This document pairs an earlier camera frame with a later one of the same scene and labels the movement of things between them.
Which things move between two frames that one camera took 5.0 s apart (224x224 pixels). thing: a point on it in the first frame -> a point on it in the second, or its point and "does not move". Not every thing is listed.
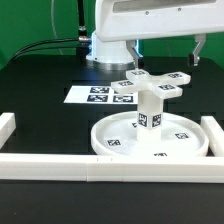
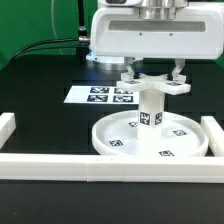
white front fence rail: (112, 168) does not move
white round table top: (118, 135) does not move
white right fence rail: (215, 135) does not move
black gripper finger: (193, 59) -> (179, 65)
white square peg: (150, 113) does not move
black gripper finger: (138, 58) -> (127, 62)
